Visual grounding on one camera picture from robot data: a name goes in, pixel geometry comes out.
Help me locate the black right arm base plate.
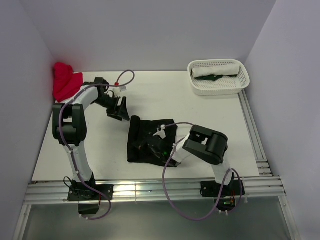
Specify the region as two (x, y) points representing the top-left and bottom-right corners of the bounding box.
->
(200, 179), (246, 198)

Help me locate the red t shirt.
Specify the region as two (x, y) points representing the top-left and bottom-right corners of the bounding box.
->
(53, 62), (84, 103)

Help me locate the aluminium frame rail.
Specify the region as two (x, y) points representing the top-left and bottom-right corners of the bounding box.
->
(13, 91), (301, 240)

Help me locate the white perforated plastic basket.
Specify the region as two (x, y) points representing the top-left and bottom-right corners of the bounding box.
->
(187, 59), (250, 96)

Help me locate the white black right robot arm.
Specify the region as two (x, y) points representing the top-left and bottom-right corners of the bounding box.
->
(134, 122), (234, 195)

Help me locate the dark green rolled t shirt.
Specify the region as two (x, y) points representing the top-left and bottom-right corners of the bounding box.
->
(194, 74), (238, 82)

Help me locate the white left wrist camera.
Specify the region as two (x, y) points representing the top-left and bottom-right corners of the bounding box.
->
(112, 86), (127, 97)

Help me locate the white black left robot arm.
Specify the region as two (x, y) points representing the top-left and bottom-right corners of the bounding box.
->
(52, 77), (130, 200)

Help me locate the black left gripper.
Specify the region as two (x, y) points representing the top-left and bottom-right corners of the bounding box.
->
(93, 95), (130, 121)

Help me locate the rolled white t shirt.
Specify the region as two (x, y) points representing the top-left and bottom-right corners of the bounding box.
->
(191, 63), (240, 78)

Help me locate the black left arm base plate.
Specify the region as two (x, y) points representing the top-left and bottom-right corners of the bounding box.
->
(67, 179), (114, 202)

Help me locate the black t shirt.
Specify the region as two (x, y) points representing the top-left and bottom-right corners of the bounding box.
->
(127, 115), (178, 167)

